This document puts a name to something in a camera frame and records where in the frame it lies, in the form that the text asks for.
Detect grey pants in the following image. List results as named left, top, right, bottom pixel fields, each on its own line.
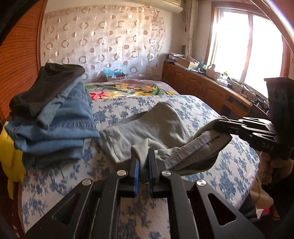
left=99, top=101, right=233, bottom=177

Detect beige window curtain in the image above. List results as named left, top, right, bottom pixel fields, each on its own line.
left=185, top=0, right=196, bottom=58

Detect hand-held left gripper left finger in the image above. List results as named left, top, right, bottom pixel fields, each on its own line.
left=23, top=156, right=140, bottom=239

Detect folded light blue pants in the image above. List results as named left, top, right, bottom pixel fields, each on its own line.
left=37, top=76, right=84, bottom=129

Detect colourful floral blanket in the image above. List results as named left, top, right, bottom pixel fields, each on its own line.
left=85, top=79, right=180, bottom=101

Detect sheer curtain with circle pattern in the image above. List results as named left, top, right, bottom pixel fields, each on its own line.
left=44, top=6, right=166, bottom=83

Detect white air conditioner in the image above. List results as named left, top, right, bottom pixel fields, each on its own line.
left=158, top=0, right=183, bottom=13

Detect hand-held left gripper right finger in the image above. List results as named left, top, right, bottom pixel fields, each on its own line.
left=148, top=148, right=265, bottom=239

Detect person's right hand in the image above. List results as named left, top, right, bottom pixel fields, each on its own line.
left=257, top=150, right=292, bottom=185

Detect open cardboard box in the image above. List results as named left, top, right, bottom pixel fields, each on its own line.
left=177, top=57, right=199, bottom=71

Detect folded blue denim jeans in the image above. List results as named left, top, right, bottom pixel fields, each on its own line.
left=5, top=82, right=101, bottom=171

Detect cardboard box with blue cloth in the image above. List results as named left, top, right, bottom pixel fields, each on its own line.
left=103, top=68, right=126, bottom=81

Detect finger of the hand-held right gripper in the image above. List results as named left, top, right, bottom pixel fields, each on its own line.
left=215, top=117, right=274, bottom=135
left=236, top=132, right=277, bottom=144

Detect folded black pants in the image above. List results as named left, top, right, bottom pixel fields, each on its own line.
left=9, top=63, right=86, bottom=118

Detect long wooden cabinet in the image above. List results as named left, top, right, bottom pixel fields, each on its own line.
left=162, top=62, right=253, bottom=120

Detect window with wooden frame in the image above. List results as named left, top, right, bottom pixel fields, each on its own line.
left=204, top=1, right=294, bottom=97

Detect yellow garment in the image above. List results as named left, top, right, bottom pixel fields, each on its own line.
left=0, top=121, right=26, bottom=199

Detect bed with blue floral sheet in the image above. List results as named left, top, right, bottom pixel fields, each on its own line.
left=22, top=94, right=261, bottom=239

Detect wooden slatted wardrobe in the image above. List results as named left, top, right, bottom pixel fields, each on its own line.
left=0, top=0, right=49, bottom=129

